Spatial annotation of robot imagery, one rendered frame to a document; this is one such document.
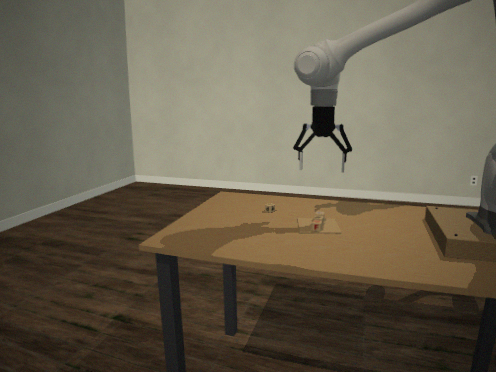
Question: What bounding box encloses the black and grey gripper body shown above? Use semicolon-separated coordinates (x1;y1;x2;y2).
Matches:
311;106;335;137

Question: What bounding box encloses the tan square mat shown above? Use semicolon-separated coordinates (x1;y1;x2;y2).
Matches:
297;218;342;234

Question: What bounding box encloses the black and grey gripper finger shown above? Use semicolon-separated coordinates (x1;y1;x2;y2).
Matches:
293;124;321;170
325;124;352;172

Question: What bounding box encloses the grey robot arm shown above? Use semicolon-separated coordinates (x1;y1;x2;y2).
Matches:
294;0;496;234

